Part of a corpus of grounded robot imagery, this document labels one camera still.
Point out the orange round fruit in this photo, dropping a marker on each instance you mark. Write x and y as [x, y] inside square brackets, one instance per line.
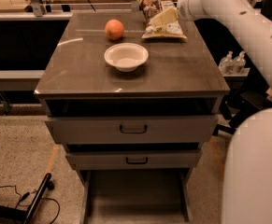
[114, 29]

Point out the grey bottom drawer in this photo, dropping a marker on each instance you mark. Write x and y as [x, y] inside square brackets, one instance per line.
[124, 160]

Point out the grey middle drawer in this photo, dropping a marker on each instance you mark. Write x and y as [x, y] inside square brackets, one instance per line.
[132, 130]

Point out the grey drawer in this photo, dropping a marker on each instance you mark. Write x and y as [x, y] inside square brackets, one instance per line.
[132, 130]
[124, 160]

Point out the grey metal drawer cabinet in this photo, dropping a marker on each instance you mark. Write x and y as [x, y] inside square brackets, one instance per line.
[179, 78]

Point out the black office chair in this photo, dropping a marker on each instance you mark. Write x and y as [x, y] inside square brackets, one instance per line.
[251, 97]

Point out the white paper bowl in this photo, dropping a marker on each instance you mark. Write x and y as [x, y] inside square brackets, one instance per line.
[126, 57]

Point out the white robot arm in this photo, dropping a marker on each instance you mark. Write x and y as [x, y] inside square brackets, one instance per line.
[247, 181]

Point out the brown chip bag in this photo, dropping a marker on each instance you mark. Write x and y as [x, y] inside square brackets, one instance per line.
[150, 8]

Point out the right clear sanitizer bottle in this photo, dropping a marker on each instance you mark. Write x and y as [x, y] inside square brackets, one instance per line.
[239, 63]

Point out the left clear sanitizer bottle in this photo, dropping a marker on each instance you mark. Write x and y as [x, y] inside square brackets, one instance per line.
[225, 64]

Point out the clear sanitizer bottle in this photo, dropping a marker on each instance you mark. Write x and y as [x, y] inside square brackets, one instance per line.
[239, 63]
[225, 64]

